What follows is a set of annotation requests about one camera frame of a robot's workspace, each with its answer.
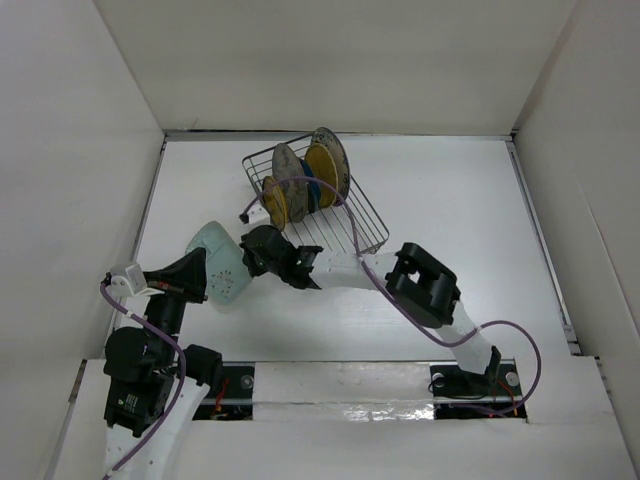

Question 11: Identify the light green rectangular plate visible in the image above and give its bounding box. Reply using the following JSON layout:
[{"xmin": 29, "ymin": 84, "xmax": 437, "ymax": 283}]
[{"xmin": 185, "ymin": 221, "xmax": 252, "ymax": 307}]

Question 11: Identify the gold and black plate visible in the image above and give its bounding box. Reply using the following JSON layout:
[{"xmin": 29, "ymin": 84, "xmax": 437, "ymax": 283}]
[{"xmin": 262, "ymin": 176, "xmax": 289, "ymax": 231}]

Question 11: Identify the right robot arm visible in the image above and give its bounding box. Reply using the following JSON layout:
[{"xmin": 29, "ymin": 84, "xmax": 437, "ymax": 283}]
[{"xmin": 240, "ymin": 226, "xmax": 501, "ymax": 393}]

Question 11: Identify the grey wire dish rack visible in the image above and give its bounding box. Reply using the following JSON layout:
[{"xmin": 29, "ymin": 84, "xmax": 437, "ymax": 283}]
[{"xmin": 241, "ymin": 146, "xmax": 389, "ymax": 254}]

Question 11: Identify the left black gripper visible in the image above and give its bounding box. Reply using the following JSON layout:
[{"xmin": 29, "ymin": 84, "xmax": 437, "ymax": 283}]
[{"xmin": 139, "ymin": 244, "xmax": 209, "ymax": 363}]

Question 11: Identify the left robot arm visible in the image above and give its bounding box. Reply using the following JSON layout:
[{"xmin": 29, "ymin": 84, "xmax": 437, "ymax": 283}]
[{"xmin": 100, "ymin": 247, "xmax": 225, "ymax": 479}]

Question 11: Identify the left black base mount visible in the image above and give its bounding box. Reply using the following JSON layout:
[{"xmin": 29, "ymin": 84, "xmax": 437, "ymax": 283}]
[{"xmin": 193, "ymin": 362, "xmax": 255, "ymax": 421}]

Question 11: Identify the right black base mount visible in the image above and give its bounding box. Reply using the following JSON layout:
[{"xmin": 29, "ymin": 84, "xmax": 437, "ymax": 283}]
[{"xmin": 428, "ymin": 362, "xmax": 527, "ymax": 420}]

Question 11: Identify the round bamboo woven plate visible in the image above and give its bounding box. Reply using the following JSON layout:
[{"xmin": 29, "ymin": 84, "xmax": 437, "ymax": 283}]
[{"xmin": 304, "ymin": 143, "xmax": 338, "ymax": 209}]

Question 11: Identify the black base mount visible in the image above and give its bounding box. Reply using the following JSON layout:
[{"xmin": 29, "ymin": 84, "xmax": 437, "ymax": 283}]
[
  {"xmin": 193, "ymin": 362, "xmax": 255, "ymax": 421},
  {"xmin": 428, "ymin": 362, "xmax": 527, "ymax": 420}
]

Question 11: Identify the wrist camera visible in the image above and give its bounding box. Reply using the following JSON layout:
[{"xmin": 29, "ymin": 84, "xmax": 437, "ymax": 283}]
[
  {"xmin": 107, "ymin": 262, "xmax": 147, "ymax": 297},
  {"xmin": 239, "ymin": 205, "xmax": 271, "ymax": 226}
]

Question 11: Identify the blue floral round plate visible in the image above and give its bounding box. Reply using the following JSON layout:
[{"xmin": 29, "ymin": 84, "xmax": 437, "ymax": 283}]
[{"xmin": 311, "ymin": 127, "xmax": 351, "ymax": 206}]

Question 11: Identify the dark blue leaf dish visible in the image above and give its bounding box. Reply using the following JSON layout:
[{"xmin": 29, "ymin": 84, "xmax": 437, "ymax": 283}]
[{"xmin": 299, "ymin": 158, "xmax": 322, "ymax": 214}]

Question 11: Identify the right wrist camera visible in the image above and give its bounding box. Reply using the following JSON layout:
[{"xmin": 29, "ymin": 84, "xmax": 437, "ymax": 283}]
[{"xmin": 239, "ymin": 205, "xmax": 271, "ymax": 226}]

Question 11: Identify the grey deer plate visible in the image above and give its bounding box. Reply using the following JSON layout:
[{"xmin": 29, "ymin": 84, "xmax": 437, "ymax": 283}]
[{"xmin": 272, "ymin": 143, "xmax": 309, "ymax": 223}]

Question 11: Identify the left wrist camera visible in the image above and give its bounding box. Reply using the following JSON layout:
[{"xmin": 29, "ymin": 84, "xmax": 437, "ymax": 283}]
[{"xmin": 107, "ymin": 262, "xmax": 147, "ymax": 297}]

